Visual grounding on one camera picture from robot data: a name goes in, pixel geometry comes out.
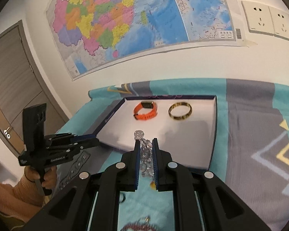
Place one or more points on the fingers of the left gripper side view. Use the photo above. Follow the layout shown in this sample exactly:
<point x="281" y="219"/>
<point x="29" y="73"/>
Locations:
<point x="83" y="142"/>

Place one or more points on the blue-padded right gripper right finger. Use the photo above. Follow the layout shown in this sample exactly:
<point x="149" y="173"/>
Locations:
<point x="161" y="159"/>

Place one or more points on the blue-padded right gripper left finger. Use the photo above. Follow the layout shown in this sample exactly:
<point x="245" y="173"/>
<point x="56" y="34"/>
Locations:
<point x="130" y="177"/>

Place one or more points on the white shallow tray box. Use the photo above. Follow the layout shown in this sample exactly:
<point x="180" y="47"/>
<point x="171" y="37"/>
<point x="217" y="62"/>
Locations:
<point x="185" y="126"/>

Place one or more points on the orange knitted left sleeve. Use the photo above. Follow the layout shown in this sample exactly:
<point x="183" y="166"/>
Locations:
<point x="19" y="203"/>

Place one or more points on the orange smart watch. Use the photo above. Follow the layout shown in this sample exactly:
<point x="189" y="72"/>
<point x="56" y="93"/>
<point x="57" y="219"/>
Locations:
<point x="145" y="110"/>

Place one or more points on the grey wooden door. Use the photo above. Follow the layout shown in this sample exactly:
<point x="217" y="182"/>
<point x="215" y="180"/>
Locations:
<point x="21" y="86"/>

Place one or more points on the teal grey patterned bedsheet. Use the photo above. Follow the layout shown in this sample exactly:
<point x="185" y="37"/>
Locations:
<point x="251" y="149"/>

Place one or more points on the silver door handle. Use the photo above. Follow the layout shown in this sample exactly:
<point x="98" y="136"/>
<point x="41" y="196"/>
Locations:
<point x="6" y="132"/>

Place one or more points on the colourful wall map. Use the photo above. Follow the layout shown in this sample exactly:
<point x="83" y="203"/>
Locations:
<point x="94" y="34"/>

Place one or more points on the white wall socket panel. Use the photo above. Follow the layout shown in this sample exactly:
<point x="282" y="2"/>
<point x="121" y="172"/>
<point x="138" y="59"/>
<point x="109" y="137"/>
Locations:
<point x="265" y="19"/>

